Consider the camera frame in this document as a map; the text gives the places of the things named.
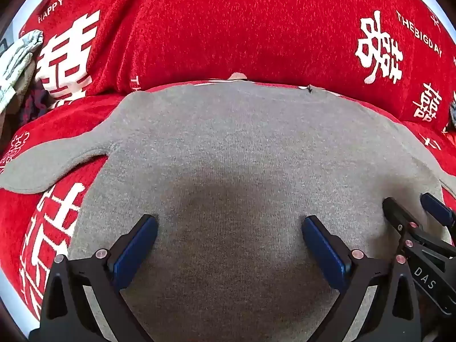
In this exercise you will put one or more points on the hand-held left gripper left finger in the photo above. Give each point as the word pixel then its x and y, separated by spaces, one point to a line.
pixel 137 253

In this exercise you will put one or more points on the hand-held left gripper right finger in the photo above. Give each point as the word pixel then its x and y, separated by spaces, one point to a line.
pixel 322 253

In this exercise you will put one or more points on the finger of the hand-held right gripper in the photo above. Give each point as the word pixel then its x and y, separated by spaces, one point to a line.
pixel 397 217
pixel 436 208

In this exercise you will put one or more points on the grey knit garment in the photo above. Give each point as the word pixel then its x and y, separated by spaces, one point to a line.
pixel 231 156

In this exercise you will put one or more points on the blue-grey fleece cloth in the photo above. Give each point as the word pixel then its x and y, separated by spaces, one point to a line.
pixel 453 114

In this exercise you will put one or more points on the dark cloth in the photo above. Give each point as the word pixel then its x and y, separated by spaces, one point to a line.
pixel 34 105

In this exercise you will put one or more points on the pale patterned cloth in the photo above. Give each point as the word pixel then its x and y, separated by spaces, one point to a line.
pixel 16 60

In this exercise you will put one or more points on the red printed sofa cover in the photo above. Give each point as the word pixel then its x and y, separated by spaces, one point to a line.
pixel 213 25

